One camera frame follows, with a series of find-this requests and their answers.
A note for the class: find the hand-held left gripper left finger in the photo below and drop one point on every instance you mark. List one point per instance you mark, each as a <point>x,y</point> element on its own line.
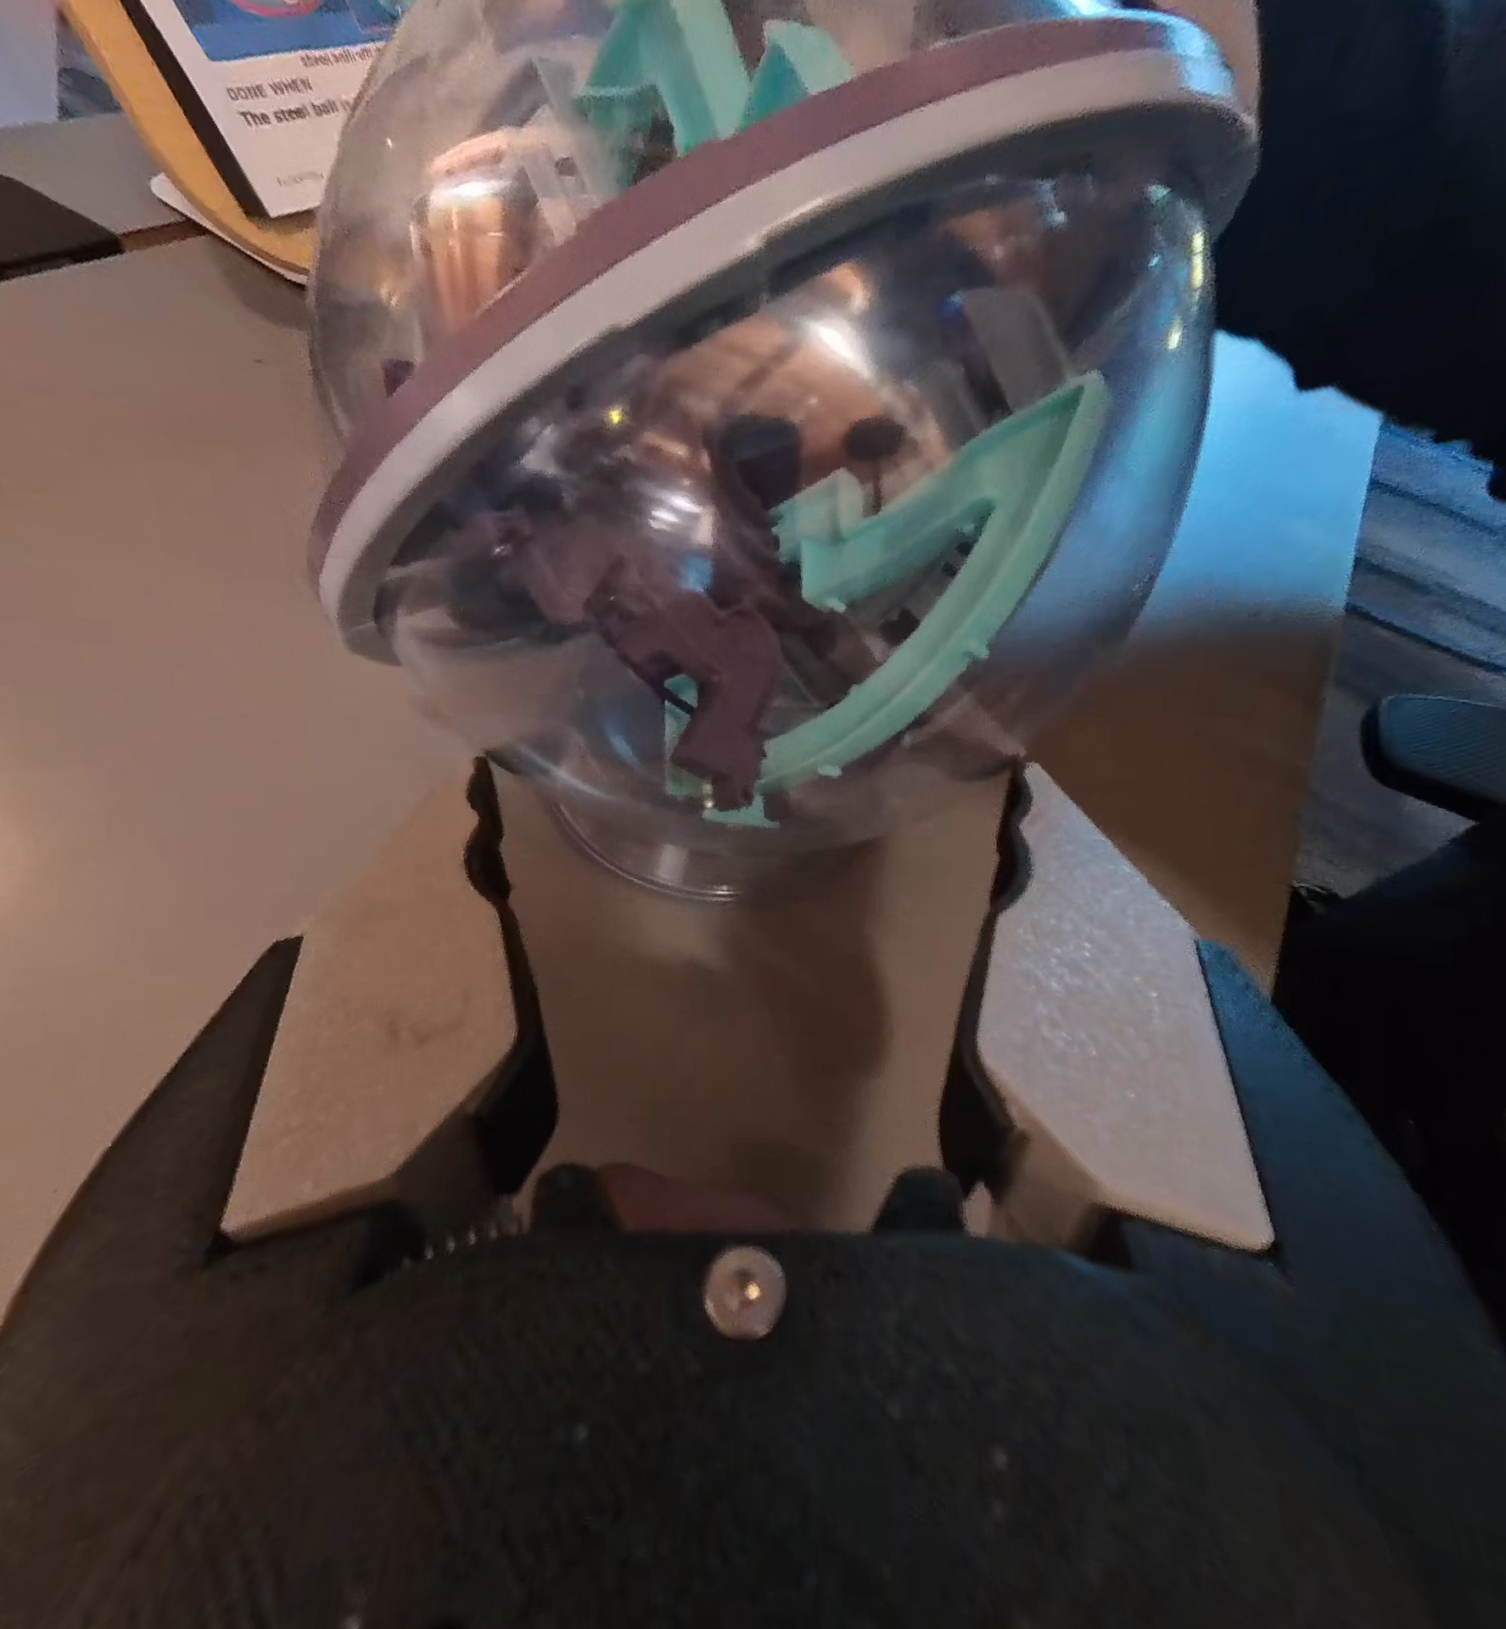
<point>384,1058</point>

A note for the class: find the clear plastic ball stand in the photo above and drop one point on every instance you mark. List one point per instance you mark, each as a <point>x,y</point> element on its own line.
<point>664,872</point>

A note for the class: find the clear plastic maze ball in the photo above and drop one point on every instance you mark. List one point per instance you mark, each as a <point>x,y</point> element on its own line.
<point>766,447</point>

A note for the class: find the teal mesh chair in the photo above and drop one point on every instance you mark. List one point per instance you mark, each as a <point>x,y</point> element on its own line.
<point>1465,752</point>

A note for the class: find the white paper sheet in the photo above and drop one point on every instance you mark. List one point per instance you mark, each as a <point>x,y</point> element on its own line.
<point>181,204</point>

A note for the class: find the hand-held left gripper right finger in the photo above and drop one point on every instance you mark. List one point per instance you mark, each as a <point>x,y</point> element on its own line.
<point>1110,1058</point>

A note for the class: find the wooden clipboard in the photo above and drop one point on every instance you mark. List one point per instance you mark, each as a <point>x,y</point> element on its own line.
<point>174,116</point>

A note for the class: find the printed instruction sheet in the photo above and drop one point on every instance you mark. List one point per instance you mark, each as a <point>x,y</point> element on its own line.
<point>258,116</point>

